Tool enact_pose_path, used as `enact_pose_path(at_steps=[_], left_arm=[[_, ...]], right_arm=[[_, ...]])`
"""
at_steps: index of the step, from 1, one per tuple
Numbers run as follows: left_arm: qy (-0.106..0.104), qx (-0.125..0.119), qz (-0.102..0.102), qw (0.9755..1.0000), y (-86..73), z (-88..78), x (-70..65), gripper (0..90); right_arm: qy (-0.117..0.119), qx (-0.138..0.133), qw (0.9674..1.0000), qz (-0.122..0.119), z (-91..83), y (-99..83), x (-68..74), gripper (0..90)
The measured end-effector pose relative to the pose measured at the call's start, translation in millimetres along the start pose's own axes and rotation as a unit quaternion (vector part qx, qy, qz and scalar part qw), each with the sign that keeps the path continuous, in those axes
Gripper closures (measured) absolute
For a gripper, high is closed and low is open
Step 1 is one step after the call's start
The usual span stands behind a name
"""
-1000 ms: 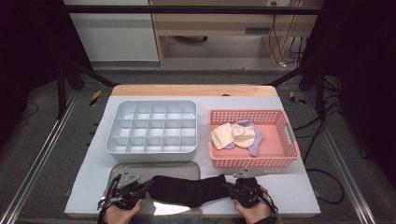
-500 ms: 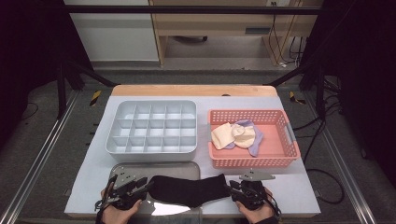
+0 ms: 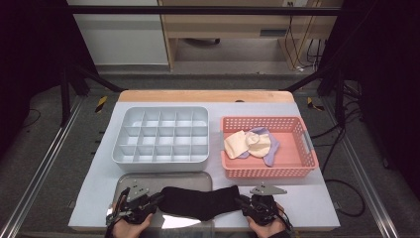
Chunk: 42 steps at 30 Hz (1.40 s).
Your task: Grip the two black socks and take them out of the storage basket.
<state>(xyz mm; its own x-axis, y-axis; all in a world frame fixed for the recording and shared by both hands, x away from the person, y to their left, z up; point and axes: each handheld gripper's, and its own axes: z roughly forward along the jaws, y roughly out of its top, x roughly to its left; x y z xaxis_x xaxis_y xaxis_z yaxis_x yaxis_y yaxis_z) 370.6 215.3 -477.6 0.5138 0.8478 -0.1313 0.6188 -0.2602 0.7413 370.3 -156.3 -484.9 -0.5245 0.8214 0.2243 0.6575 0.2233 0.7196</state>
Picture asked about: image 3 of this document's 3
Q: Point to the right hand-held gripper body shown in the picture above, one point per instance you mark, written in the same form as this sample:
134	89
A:
264	208

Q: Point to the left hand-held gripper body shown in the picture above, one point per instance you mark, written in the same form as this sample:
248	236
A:
135	208

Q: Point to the metal tray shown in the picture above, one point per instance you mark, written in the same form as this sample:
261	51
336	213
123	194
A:
185	178

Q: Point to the white divided storage box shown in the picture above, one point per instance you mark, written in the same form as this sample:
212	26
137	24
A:
178	167

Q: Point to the black sock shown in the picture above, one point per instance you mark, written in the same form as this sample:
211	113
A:
198	201

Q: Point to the purple sock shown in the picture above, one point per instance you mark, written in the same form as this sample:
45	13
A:
244	155
272	148

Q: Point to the cream sock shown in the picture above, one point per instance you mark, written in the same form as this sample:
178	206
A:
236	143
261	145

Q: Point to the pink perforated plastic basket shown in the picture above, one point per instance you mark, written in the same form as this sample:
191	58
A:
290	155

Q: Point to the person's left hand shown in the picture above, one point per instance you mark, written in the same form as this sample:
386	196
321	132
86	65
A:
132	231

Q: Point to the person's right hand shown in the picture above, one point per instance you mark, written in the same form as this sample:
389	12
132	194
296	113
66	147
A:
269	231

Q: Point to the yellow black tape strip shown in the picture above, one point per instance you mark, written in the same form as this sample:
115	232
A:
101	104
312	104

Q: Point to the wooden table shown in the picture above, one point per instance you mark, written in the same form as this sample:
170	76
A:
198	95

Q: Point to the black metal stand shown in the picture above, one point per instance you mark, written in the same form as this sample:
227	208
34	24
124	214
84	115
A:
340	95
65	95

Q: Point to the white cabinet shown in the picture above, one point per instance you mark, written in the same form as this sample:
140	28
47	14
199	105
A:
122	39

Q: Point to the light wooden desk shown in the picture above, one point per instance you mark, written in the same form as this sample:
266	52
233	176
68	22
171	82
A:
231	24

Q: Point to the black curtain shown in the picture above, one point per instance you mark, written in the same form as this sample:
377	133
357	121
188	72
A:
26	49
389	66

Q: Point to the black crossbar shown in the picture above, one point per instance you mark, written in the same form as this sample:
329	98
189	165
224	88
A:
198	10

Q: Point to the metal floor rail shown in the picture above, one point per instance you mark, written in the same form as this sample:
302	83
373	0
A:
36	178
363	178

